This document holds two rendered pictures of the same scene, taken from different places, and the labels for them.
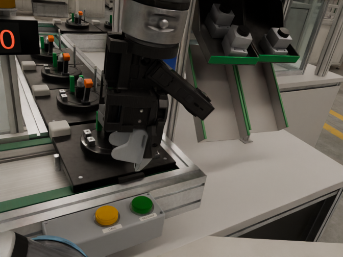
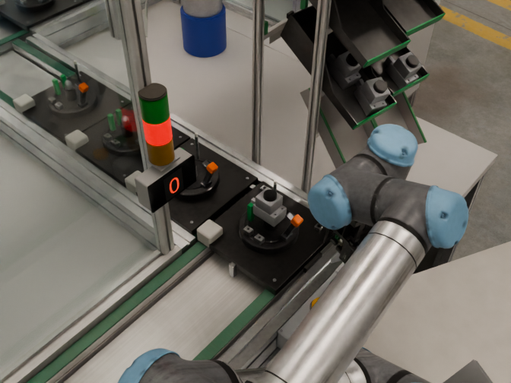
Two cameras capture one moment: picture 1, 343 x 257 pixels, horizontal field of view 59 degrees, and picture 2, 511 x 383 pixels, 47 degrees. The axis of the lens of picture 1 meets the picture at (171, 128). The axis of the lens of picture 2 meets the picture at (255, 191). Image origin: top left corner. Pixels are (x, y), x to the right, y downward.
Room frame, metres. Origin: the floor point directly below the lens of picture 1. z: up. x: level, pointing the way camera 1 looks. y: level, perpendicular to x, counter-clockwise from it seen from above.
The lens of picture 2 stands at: (-0.25, 0.42, 2.02)
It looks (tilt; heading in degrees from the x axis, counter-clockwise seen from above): 45 degrees down; 345
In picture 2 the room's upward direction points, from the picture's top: 1 degrees clockwise
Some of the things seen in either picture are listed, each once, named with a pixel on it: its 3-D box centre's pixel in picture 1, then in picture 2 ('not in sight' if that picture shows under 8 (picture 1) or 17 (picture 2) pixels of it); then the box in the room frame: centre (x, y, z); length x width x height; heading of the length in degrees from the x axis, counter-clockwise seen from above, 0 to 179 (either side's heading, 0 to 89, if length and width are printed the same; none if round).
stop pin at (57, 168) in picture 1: (56, 162); (233, 269); (0.55, 0.25, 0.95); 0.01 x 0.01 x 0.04; 34
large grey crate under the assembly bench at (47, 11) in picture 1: (50, 8); not in sight; (5.69, 2.51, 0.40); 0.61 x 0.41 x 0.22; 117
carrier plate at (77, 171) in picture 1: (109, 147); (268, 233); (0.62, 0.14, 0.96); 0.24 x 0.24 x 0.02; 34
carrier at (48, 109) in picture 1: (80, 89); (190, 168); (0.83, 0.29, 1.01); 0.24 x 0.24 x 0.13; 34
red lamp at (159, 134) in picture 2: not in sight; (157, 127); (0.61, 0.37, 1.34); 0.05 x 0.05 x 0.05
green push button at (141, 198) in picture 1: (141, 206); not in sight; (0.44, 0.03, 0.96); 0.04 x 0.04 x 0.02
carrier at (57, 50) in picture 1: (47, 45); not in sight; (1.24, 0.56, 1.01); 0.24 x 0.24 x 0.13; 34
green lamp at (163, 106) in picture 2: not in sight; (154, 105); (0.61, 0.37, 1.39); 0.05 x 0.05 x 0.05
